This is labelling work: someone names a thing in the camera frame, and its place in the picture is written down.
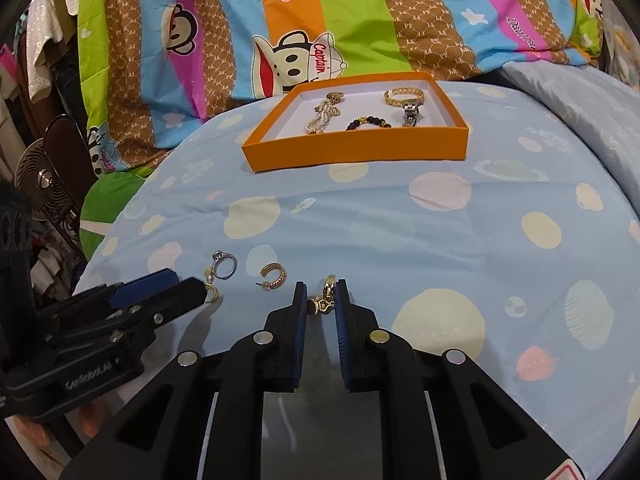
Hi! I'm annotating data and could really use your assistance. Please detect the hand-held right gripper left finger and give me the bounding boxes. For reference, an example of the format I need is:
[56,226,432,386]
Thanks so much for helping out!
[60,281,308,480]

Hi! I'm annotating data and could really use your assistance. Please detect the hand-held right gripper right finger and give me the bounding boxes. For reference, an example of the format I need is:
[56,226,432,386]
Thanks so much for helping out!
[334,279,586,480]

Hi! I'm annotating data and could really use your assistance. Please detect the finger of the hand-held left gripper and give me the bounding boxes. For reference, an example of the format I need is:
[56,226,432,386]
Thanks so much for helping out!
[47,277,208,347]
[37,268,182,322]

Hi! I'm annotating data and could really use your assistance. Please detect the gold drop earring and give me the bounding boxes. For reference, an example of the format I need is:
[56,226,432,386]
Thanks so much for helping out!
[306,274,337,317]

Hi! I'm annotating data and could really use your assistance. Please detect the pearl drop earring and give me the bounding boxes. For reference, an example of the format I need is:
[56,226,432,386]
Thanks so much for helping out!
[202,269,222,305]

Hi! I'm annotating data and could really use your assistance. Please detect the orange cardboard box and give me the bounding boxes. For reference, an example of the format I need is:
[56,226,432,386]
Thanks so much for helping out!
[241,72,469,175]

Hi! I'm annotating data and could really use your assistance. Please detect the pearl bracelet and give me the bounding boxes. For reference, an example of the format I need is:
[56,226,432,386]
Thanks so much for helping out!
[305,99,337,135]

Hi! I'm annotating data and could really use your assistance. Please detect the black bead bracelet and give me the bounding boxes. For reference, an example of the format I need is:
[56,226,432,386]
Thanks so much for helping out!
[346,116,393,131]

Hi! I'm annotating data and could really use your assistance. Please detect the gold bangle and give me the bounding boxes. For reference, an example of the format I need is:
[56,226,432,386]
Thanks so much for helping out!
[383,87,426,107]

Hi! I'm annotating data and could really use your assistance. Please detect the person's left hand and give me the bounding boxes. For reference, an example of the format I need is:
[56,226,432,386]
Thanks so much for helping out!
[10,400,110,461]

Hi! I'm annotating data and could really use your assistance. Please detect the gold hoop earring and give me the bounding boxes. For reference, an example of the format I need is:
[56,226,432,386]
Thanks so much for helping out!
[257,261,288,292]

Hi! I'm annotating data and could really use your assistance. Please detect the green pillow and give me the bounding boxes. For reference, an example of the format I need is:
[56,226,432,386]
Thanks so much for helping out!
[80,172,151,261]

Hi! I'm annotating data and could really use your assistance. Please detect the dark wooden chair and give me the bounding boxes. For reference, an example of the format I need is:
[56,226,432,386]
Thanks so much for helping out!
[42,114,101,261]

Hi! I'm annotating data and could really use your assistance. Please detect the small electric fan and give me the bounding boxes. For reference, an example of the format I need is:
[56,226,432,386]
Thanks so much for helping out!
[14,140,71,222]

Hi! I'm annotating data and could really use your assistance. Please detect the hanging clothes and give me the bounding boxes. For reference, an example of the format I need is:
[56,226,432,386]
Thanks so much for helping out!
[0,0,88,196]

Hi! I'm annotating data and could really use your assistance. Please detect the striped cartoon monkey blanket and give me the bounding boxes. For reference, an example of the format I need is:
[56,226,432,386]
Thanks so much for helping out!
[75,0,606,178]

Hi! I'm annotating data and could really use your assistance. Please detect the pale blue quilt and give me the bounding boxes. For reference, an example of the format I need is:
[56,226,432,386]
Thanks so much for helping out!
[497,57,640,221]

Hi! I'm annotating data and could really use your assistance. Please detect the floral cloth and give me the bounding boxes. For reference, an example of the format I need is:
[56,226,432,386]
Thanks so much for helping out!
[597,0,638,76]

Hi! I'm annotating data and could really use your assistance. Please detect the silver ring earring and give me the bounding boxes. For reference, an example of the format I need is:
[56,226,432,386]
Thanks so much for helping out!
[210,251,238,281]

